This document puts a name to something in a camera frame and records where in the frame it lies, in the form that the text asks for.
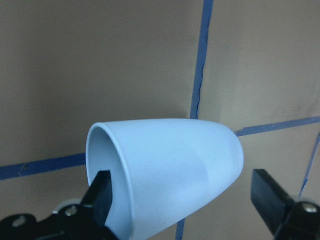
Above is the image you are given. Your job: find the light blue cup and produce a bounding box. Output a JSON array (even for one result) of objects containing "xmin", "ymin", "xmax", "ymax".
[{"xmin": 85, "ymin": 118, "xmax": 244, "ymax": 240}]

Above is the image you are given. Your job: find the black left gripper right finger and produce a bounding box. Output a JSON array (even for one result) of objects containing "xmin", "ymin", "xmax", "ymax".
[{"xmin": 251, "ymin": 169, "xmax": 295, "ymax": 238}]

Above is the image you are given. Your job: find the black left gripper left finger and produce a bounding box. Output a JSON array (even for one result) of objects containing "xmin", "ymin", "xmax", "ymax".
[{"xmin": 80, "ymin": 170, "xmax": 113, "ymax": 227}]

